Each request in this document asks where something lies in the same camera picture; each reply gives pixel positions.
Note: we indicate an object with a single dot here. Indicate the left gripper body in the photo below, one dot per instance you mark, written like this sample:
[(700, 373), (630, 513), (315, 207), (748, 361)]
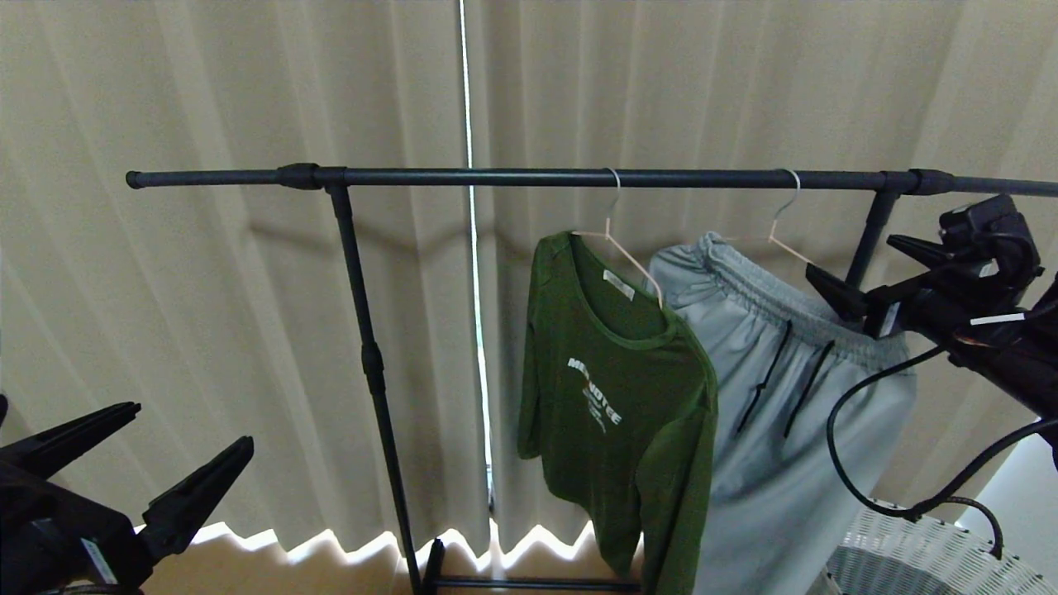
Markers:
[(58, 537)]

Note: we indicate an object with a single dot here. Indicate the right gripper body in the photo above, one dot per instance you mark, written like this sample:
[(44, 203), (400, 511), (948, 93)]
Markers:
[(926, 310)]

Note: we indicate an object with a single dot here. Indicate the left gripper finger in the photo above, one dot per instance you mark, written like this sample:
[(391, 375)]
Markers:
[(74, 438), (198, 496)]

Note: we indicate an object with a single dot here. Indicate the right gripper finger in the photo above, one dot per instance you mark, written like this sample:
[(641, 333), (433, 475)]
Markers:
[(917, 248), (835, 293)]

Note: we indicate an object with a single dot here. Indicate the pink clothes hanger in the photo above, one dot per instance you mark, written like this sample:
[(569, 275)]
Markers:
[(616, 186), (793, 186)]

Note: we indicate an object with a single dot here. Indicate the pale grey shorts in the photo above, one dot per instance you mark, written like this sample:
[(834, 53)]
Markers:
[(785, 463)]

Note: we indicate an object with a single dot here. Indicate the green long-sleeved shirt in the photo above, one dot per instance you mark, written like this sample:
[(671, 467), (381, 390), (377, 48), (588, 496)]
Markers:
[(620, 397)]

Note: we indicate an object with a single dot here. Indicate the white laundry basket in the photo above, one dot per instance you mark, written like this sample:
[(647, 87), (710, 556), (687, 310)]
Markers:
[(909, 554)]

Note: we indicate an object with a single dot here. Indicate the black clothes rack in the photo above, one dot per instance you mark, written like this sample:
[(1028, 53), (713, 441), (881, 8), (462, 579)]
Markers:
[(496, 177)]

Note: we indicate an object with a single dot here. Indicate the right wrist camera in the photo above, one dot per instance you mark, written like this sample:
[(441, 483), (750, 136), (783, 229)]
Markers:
[(992, 240)]

